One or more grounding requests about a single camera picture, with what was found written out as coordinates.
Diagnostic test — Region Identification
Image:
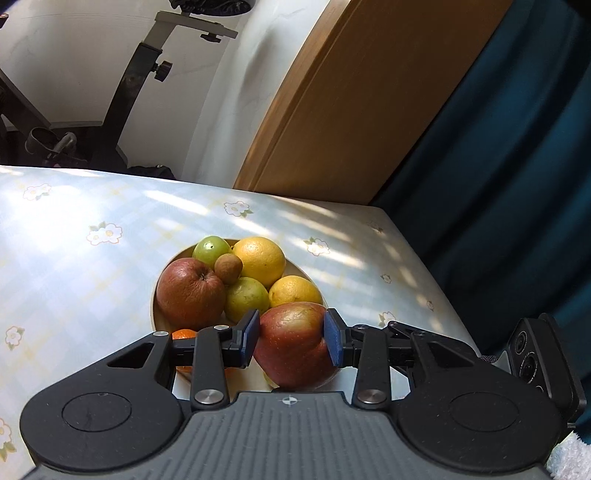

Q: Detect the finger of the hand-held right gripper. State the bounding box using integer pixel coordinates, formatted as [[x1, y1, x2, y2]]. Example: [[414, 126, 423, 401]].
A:
[[382, 320, 485, 360]]

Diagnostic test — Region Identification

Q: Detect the dark blue curtain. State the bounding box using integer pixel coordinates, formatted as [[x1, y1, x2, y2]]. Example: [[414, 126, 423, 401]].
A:
[[372, 0, 591, 365]]

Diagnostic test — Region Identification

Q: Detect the orange tangerine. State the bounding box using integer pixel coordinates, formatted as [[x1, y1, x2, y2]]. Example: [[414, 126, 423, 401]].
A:
[[172, 329, 227, 374]]

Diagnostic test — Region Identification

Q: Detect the yellow orange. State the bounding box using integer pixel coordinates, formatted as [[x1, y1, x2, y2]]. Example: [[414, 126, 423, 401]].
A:
[[232, 237, 287, 288]]

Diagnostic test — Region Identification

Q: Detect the green apple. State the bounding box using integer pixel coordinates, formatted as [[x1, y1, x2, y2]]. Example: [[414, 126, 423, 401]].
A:
[[225, 277, 271, 324]]

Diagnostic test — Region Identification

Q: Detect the cream ridged plate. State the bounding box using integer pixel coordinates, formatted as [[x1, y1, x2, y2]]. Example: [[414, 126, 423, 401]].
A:
[[150, 237, 340, 393]]

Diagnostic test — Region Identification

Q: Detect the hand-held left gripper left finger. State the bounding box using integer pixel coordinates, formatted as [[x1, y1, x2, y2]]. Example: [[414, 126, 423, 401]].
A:
[[106, 310, 260, 409]]

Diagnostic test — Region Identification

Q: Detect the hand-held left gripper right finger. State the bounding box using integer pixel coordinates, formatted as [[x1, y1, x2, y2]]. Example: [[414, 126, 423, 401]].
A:
[[323, 308, 483, 409]]

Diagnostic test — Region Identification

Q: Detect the black exercise bike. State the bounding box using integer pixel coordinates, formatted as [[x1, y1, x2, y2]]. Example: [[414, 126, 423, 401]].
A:
[[0, 0, 257, 181]]

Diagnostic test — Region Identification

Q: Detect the small brown kiwi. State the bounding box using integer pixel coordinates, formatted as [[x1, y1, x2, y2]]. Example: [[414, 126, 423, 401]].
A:
[[214, 254, 243, 284]]

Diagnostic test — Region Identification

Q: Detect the yellow-green orange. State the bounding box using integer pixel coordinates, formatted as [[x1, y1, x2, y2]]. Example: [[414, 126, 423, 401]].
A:
[[269, 275, 323, 309]]

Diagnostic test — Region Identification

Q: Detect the wooden door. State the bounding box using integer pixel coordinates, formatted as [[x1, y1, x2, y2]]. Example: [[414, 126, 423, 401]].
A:
[[233, 0, 515, 206]]

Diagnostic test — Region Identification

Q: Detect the green citrus fruit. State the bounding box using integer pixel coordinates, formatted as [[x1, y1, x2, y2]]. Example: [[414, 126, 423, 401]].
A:
[[192, 236, 234, 269]]

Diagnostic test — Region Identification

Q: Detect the red apple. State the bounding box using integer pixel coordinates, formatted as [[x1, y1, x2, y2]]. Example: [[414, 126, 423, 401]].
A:
[[253, 302, 338, 389]]

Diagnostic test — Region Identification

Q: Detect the wrinkled brown-red apple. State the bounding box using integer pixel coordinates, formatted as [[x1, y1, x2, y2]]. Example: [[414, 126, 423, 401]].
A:
[[156, 257, 227, 331]]

